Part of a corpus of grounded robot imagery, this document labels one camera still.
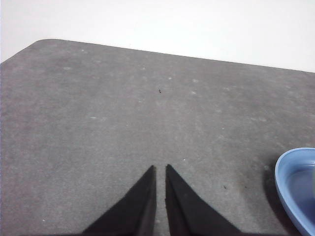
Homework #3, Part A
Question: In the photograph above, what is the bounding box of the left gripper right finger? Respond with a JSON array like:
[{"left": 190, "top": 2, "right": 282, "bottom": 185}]
[{"left": 165, "top": 164, "right": 243, "bottom": 236}]

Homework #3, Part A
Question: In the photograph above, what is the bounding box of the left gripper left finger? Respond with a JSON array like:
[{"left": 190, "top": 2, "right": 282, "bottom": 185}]
[{"left": 82, "top": 165, "right": 158, "bottom": 236}]

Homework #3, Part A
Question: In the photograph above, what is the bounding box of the blue round plate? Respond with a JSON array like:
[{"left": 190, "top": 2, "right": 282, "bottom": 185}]
[{"left": 275, "top": 147, "right": 315, "bottom": 236}]

